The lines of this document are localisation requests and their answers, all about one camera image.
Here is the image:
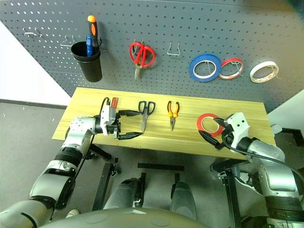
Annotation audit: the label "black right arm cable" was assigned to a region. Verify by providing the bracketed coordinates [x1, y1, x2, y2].
[220, 132, 304, 183]

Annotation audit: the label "black metal table leg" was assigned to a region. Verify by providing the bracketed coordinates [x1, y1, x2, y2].
[210, 158, 250, 228]
[86, 142, 119, 211]

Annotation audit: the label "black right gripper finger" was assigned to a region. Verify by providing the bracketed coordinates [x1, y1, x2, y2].
[212, 117, 227, 128]
[199, 130, 224, 152]

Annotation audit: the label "dark grey rounded shell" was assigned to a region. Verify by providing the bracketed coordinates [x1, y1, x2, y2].
[104, 178, 143, 210]
[171, 180, 198, 220]

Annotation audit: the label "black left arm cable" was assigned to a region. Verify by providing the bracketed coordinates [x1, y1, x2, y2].
[73, 96, 112, 181]

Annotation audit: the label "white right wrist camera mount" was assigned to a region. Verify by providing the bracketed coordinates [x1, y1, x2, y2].
[224, 112, 251, 149]

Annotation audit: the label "red handled screwdriver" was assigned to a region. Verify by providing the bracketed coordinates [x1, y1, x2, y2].
[109, 96, 119, 110]

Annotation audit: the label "wide red tape roll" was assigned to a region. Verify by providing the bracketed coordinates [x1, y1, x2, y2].
[196, 113, 226, 138]

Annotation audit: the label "black plastic cup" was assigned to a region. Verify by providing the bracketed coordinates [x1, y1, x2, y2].
[70, 41, 103, 83]

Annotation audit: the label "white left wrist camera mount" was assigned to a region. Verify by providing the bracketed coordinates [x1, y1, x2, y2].
[99, 105, 117, 136]

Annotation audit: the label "orange and black pliers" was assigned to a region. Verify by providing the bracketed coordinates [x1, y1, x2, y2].
[166, 101, 180, 132]

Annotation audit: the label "grey metal pegboard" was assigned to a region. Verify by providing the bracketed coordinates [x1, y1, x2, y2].
[0, 0, 304, 114]

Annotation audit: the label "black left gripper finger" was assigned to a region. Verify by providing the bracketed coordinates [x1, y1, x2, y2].
[118, 109, 141, 118]
[118, 132, 144, 142]

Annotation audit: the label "grey rounded robot torso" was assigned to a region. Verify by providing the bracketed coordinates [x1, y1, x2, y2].
[44, 206, 214, 228]

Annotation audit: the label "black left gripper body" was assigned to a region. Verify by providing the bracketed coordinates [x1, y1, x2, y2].
[106, 111, 122, 140]

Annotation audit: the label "white metal peg hook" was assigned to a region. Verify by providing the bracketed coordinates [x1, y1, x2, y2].
[23, 28, 42, 38]

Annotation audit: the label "blue tape roll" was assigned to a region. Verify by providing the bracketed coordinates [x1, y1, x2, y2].
[189, 54, 222, 83]

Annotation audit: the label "blue handled screwdriver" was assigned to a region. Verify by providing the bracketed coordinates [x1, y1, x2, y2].
[85, 34, 94, 57]

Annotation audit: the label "orange and black screwdriver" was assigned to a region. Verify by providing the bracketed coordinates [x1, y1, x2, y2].
[86, 15, 99, 48]

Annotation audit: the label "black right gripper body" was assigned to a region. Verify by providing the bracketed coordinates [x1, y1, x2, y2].
[220, 125, 236, 150]

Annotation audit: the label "silver wire peg hook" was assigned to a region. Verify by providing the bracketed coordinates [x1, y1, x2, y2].
[60, 35, 76, 47]
[167, 41, 181, 56]

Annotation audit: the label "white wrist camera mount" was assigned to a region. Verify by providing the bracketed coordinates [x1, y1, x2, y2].
[99, 105, 117, 136]
[224, 112, 251, 149]

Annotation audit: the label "black metal floor frame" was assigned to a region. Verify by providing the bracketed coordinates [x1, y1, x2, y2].
[133, 162, 185, 207]

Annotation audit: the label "thin red tape roll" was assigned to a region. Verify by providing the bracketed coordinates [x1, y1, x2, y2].
[218, 57, 244, 80]

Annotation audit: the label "black and blue scissors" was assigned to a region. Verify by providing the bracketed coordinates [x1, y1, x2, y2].
[138, 100, 156, 133]

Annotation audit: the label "white shoe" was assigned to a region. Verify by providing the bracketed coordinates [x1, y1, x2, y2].
[65, 209, 80, 219]

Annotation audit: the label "red handled scissors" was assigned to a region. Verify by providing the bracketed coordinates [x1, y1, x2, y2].
[129, 41, 156, 81]

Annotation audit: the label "white tape roll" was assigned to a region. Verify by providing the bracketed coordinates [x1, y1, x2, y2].
[249, 61, 279, 84]

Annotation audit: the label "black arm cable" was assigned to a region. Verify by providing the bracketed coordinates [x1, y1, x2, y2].
[220, 132, 304, 183]
[73, 96, 112, 181]

